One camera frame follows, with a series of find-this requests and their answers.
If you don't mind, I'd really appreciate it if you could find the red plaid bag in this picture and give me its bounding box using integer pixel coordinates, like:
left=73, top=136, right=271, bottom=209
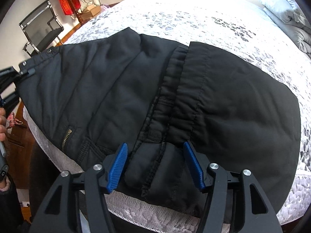
left=5, top=112, right=24, bottom=130

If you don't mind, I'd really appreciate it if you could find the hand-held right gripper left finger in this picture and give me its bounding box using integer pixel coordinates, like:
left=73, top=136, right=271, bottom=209
left=29, top=143, right=128, bottom=233

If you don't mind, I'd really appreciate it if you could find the person's left forearm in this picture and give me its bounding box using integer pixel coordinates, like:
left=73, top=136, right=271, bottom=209
left=0, top=175, right=23, bottom=227

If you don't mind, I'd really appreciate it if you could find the wooden coat rack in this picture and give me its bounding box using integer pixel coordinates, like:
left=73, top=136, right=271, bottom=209
left=49, top=0, right=86, bottom=25

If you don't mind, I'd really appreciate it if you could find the white quilted mattress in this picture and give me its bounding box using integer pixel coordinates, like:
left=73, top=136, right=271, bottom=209
left=23, top=0, right=311, bottom=229

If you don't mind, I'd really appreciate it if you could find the red plastic basket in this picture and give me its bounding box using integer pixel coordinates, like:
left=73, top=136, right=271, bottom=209
left=58, top=0, right=80, bottom=17

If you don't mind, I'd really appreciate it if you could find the black quilted jacket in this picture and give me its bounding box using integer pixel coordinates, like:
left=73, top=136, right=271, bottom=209
left=18, top=28, right=302, bottom=224

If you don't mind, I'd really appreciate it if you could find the person's left hand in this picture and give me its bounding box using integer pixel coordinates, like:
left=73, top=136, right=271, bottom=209
left=0, top=107, right=6, bottom=142

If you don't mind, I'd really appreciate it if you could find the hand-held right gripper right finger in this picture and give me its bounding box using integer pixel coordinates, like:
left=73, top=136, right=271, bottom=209
left=183, top=141, right=283, bottom=233

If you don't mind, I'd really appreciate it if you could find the black chrome chair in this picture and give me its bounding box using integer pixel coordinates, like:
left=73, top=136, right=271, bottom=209
left=19, top=0, right=65, bottom=57

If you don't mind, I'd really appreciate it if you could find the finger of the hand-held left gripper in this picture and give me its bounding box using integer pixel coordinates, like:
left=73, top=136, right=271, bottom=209
left=0, top=62, right=37, bottom=93
left=0, top=93, right=22, bottom=108

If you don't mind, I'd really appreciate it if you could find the folded light grey duvet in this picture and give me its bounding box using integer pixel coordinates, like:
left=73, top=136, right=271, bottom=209
left=255, top=0, right=311, bottom=55

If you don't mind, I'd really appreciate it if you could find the cardboard box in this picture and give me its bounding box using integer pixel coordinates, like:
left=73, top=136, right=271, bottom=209
left=80, top=13, right=98, bottom=23
left=84, top=5, right=102, bottom=17

